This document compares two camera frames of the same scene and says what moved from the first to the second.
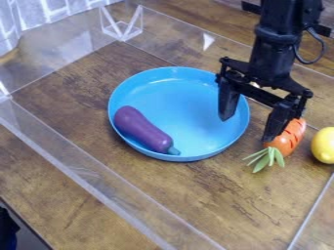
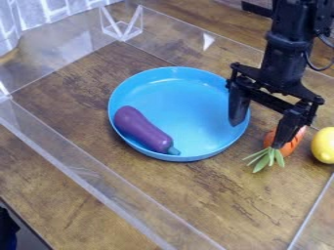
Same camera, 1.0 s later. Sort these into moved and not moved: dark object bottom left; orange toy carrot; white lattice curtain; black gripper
Moved: black gripper
Not moved: white lattice curtain; dark object bottom left; orange toy carrot
